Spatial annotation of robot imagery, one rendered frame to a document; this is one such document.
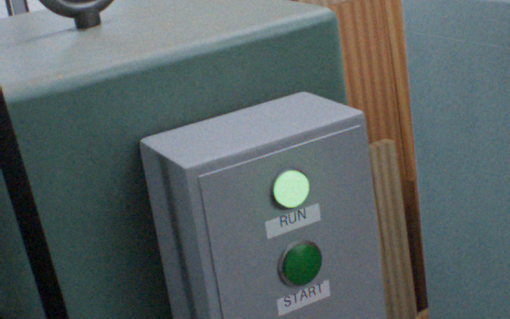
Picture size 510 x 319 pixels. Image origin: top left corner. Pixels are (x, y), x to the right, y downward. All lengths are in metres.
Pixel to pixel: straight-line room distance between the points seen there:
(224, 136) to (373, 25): 1.73
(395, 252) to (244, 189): 1.75
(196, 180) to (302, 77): 0.11
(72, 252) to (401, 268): 1.75
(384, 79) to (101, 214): 1.76
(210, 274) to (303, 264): 0.05
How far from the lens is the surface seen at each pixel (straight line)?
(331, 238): 0.45
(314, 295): 0.46
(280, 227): 0.43
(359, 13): 2.12
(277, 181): 0.42
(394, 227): 2.14
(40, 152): 0.44
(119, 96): 0.45
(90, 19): 0.55
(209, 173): 0.41
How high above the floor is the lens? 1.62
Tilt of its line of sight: 19 degrees down
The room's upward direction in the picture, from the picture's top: 8 degrees counter-clockwise
